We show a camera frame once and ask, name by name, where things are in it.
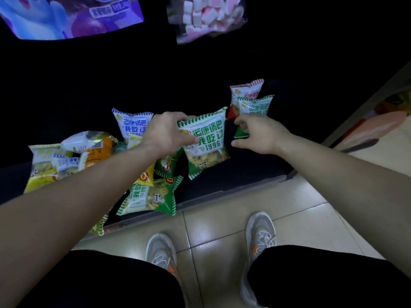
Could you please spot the person's left hand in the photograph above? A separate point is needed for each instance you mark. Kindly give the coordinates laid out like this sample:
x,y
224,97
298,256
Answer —
x,y
167,131

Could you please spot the person's right hand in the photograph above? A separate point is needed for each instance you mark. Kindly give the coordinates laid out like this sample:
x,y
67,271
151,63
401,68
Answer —
x,y
263,134

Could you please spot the green striped snack packet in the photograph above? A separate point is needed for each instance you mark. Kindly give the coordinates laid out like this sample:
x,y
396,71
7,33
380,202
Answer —
x,y
257,107
205,147

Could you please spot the pile of striped snack packets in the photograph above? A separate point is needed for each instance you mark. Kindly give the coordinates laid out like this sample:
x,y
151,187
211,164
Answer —
x,y
133,125

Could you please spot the red striped snack packet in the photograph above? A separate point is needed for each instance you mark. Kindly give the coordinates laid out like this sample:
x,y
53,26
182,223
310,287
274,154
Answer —
x,y
245,91

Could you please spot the bag of pink marshmallows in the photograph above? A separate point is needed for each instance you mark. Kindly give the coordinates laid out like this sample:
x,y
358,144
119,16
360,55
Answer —
x,y
205,15

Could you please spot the purple cat candy bag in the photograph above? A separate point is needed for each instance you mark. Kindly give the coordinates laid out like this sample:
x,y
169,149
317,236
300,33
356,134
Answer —
x,y
64,19

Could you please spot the person's right forearm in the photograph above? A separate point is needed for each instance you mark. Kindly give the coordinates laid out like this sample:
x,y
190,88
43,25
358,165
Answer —
x,y
353,195

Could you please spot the person's left forearm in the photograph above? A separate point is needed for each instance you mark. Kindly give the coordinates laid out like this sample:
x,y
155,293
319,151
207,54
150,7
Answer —
x,y
80,214

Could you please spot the grey orange sneaker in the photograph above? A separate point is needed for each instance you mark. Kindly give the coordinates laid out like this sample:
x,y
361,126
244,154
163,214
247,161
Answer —
x,y
260,234
160,253

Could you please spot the orange cardboard panel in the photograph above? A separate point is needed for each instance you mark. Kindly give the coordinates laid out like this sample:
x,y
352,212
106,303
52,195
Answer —
x,y
375,128

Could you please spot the black shorts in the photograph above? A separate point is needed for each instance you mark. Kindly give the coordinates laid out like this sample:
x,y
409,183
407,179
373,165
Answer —
x,y
96,282

